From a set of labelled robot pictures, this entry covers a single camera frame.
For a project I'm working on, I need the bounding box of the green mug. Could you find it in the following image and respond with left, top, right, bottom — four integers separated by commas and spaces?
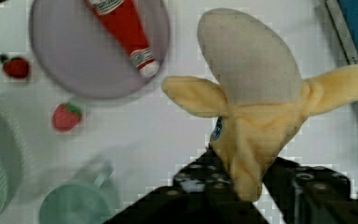
38, 165, 114, 224

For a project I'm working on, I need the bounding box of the lilac round plate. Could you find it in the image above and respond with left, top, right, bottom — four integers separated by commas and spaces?
29, 0, 163, 100

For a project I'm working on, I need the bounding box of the plush peeled banana toy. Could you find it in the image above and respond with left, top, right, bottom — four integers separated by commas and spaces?
161, 8, 358, 202

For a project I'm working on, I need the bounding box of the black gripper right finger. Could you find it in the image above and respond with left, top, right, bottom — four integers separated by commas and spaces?
263, 158, 358, 224

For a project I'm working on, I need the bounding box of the red ketchup bottle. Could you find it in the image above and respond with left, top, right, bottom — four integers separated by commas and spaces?
84, 0, 159, 77

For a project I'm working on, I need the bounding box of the dark red strawberry toy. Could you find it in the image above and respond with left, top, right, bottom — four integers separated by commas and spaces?
0, 53, 30, 79

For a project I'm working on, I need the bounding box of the pink strawberry toy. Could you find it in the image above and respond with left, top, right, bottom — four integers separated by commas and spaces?
52, 103, 83, 132

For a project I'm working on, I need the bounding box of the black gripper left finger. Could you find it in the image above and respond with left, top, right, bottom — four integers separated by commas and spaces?
105, 149, 268, 224

